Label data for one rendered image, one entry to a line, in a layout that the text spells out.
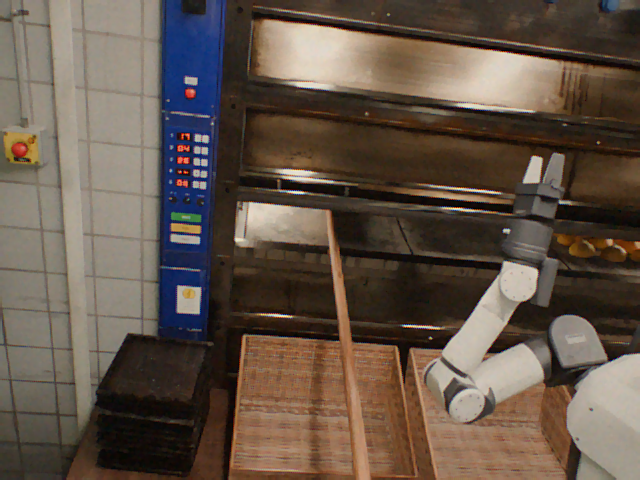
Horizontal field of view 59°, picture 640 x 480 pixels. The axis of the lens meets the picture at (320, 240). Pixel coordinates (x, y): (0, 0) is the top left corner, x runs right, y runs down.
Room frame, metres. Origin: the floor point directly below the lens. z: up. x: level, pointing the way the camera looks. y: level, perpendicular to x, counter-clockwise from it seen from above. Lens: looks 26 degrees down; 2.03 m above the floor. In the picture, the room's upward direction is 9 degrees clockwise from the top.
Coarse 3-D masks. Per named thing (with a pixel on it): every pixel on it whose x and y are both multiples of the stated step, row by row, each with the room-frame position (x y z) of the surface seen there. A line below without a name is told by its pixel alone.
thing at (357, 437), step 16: (336, 240) 1.71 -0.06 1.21; (336, 256) 1.59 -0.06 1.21; (336, 272) 1.49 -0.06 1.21; (336, 288) 1.41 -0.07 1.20; (336, 304) 1.33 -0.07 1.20; (352, 352) 1.12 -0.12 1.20; (352, 368) 1.05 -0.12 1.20; (352, 384) 1.00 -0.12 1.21; (352, 400) 0.95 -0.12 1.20; (352, 416) 0.90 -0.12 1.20; (352, 432) 0.86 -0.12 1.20; (352, 448) 0.82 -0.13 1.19; (368, 464) 0.79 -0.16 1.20
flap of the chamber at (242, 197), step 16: (320, 192) 1.66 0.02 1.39; (336, 192) 1.69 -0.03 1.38; (320, 208) 1.50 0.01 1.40; (336, 208) 1.51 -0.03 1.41; (352, 208) 1.51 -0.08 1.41; (368, 208) 1.52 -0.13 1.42; (384, 208) 1.53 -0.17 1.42; (464, 208) 1.70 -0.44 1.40; (480, 208) 1.74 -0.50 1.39; (480, 224) 1.56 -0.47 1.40; (496, 224) 1.57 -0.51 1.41; (624, 224) 1.79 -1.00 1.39; (624, 240) 1.62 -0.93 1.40
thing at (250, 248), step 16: (240, 240) 1.66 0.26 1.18; (256, 240) 1.68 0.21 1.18; (240, 256) 1.62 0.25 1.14; (256, 256) 1.62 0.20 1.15; (272, 256) 1.63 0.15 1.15; (288, 256) 1.64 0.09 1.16; (304, 256) 1.64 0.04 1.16; (320, 256) 1.65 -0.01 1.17; (352, 256) 1.67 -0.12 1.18; (368, 256) 1.69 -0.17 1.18; (384, 256) 1.70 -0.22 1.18; (400, 256) 1.72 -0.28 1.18; (416, 256) 1.74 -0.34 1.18; (432, 256) 1.76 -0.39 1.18; (416, 272) 1.70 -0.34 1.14; (432, 272) 1.70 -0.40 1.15; (448, 272) 1.71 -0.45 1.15; (464, 272) 1.72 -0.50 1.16; (480, 272) 1.72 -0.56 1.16; (496, 272) 1.73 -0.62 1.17; (560, 272) 1.79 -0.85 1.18; (576, 272) 1.81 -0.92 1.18; (592, 272) 1.83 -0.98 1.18; (592, 288) 1.78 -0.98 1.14; (608, 288) 1.79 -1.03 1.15; (624, 288) 1.79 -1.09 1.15
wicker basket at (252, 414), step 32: (256, 352) 1.58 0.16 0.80; (288, 352) 1.60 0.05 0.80; (320, 352) 1.61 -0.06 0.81; (384, 352) 1.65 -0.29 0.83; (256, 384) 1.56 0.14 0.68; (288, 384) 1.57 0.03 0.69; (320, 384) 1.59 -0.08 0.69; (384, 384) 1.62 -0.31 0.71; (256, 416) 1.50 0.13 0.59; (288, 416) 1.52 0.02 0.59; (320, 416) 1.54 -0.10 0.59; (384, 416) 1.59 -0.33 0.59; (256, 448) 1.35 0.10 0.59; (288, 448) 1.38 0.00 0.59; (320, 448) 1.39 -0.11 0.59; (384, 448) 1.44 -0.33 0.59
